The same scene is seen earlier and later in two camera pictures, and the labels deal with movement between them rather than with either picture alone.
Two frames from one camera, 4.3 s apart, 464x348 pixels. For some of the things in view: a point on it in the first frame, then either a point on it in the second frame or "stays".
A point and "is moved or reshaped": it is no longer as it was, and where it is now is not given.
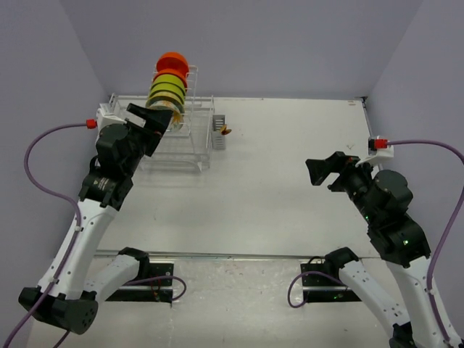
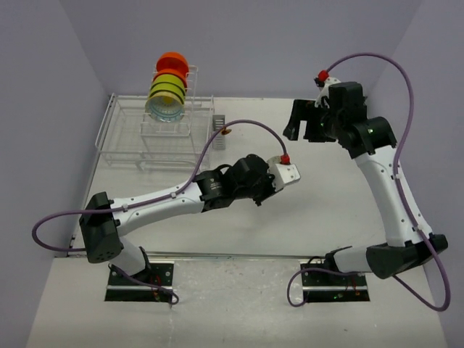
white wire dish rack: (185, 143) stays
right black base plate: (320, 286) stays
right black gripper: (344, 164) → (301, 112)
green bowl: (172, 78) stays
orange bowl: (172, 72) stays
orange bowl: (173, 63) stays
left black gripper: (156, 122) → (270, 190)
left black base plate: (151, 291) stays
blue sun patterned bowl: (168, 103) is moved or reshaped
